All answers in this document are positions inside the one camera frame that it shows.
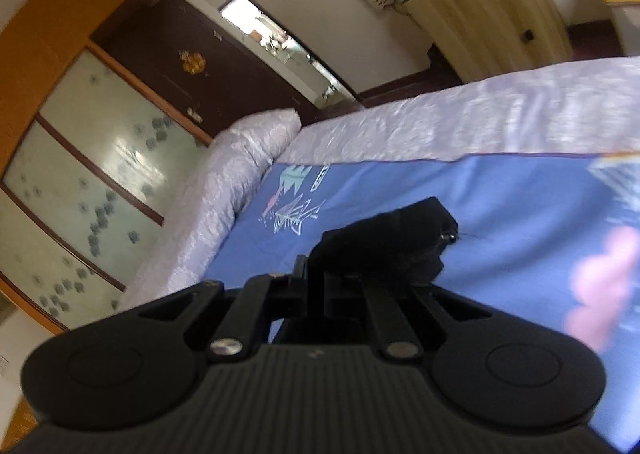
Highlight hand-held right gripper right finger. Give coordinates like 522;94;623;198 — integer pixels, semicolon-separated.
324;273;502;363

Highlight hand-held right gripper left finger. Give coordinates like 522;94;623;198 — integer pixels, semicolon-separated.
139;255;323;363

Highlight black pants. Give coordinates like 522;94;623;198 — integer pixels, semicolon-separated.
306;196;460;295

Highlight blue printed bed sheet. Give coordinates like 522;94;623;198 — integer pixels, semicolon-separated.
202;154;640;452

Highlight lavender floral quilt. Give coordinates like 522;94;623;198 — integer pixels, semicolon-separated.
117;56;640;312

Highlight dark brown door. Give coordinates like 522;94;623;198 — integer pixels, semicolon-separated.
90;0;322;147

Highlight wooden wardrobe frosted glass doors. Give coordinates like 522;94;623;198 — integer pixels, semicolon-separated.
0;0;217;335

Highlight gold door ornament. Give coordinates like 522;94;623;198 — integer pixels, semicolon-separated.
179;48;208;75

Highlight light wooden cabinet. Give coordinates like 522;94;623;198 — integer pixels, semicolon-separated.
365;0;576;84

